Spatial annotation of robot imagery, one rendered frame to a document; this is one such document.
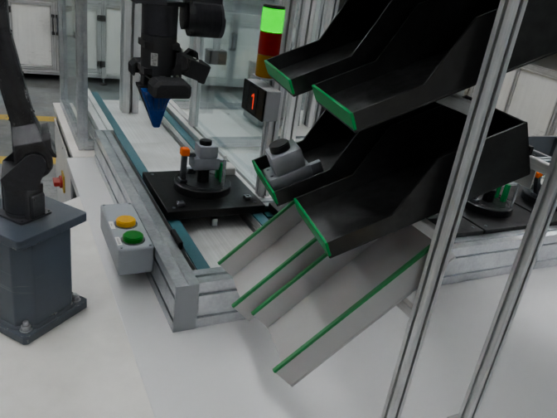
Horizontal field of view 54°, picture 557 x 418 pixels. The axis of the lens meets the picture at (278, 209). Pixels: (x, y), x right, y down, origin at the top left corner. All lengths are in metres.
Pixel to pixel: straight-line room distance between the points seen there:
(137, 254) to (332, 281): 0.44
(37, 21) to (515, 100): 5.06
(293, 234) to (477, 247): 0.57
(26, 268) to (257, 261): 0.38
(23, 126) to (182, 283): 0.37
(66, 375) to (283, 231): 0.42
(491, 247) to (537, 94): 4.93
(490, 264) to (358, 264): 0.67
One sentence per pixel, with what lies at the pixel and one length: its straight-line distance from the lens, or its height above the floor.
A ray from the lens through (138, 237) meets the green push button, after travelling 1.12.
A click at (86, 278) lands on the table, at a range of 1.21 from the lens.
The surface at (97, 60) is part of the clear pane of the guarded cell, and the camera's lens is 2.36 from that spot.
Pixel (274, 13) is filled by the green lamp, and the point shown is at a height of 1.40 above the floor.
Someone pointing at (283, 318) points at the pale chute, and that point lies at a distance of 0.86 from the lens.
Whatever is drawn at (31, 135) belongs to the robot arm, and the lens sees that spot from 0.94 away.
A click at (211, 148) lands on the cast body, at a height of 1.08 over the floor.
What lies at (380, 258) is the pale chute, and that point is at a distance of 0.82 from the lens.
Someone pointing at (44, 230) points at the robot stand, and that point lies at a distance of 0.96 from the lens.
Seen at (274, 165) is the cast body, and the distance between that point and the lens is 0.78.
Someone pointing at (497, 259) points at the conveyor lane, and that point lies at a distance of 1.47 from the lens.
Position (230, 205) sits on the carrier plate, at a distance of 1.29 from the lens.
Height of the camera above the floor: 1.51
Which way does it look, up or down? 24 degrees down
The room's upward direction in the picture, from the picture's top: 9 degrees clockwise
